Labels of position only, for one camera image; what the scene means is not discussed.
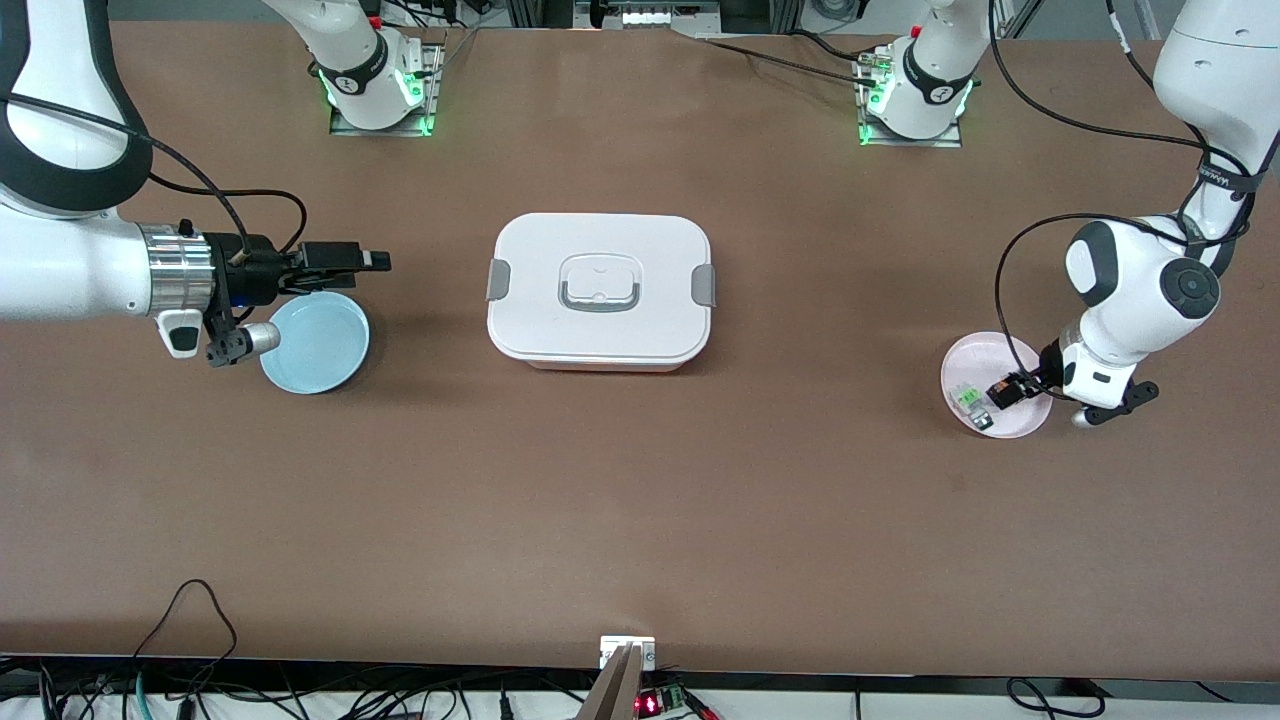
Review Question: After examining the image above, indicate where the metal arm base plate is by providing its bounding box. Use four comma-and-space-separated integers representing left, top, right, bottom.
858, 45, 963, 149
330, 35, 446, 137

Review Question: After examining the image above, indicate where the black looped thin cable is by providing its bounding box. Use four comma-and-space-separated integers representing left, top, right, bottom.
133, 578, 239, 701

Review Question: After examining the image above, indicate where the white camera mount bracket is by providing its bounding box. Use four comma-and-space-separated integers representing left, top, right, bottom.
600, 636, 656, 669

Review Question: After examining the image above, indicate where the white lidded lunch box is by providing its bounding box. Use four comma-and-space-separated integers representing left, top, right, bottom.
486, 212, 717, 373

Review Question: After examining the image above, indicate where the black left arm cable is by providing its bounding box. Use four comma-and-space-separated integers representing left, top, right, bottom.
990, 0, 1251, 386

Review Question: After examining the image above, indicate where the red lit circuit board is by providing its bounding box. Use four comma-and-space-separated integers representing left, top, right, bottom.
636, 684, 693, 717

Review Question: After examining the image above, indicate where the black braided cable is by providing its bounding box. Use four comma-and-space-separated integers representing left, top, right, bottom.
700, 35, 883, 86

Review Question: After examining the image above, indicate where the pink round plate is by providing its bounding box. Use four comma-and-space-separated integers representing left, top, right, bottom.
940, 331, 1054, 439

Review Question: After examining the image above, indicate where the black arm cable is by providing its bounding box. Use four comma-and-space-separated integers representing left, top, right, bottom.
0, 95, 251, 263
150, 178, 308, 253
990, 0, 1251, 386

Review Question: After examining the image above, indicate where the light blue round plate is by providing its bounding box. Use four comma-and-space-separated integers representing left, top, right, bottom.
259, 291, 371, 395

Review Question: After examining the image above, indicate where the black coiled cable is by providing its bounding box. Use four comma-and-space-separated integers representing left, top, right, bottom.
1005, 678, 1106, 719

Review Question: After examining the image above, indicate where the green clear switch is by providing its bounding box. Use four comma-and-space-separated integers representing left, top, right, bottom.
950, 383, 995, 433

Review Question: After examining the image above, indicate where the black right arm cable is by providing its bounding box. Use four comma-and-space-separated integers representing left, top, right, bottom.
0, 95, 251, 263
150, 178, 308, 253

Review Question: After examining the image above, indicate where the grey metal bar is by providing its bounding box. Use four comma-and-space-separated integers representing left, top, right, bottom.
578, 645, 643, 720

